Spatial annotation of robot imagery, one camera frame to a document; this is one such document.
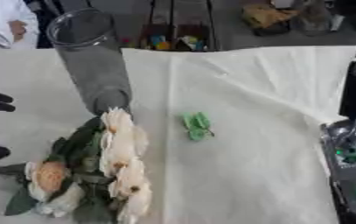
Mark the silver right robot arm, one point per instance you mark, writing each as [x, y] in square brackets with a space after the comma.
[351, 175]

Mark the clear glass cylinder vase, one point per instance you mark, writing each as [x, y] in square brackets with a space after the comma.
[96, 67]

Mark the person's hand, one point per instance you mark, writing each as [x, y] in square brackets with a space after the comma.
[18, 29]

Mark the person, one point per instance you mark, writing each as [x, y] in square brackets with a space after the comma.
[2, 20]

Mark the grey translucent container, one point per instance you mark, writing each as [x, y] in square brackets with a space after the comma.
[316, 17]

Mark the peach artificial flower stem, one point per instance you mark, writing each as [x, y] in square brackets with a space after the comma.
[50, 176]

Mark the brown bag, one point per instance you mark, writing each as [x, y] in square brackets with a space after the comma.
[267, 17]

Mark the white artificial flower spray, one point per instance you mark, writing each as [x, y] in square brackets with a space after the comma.
[124, 157]

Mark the small green toy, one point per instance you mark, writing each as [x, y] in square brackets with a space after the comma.
[198, 126]

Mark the dark rack with colourful items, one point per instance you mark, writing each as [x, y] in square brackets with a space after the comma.
[178, 32]

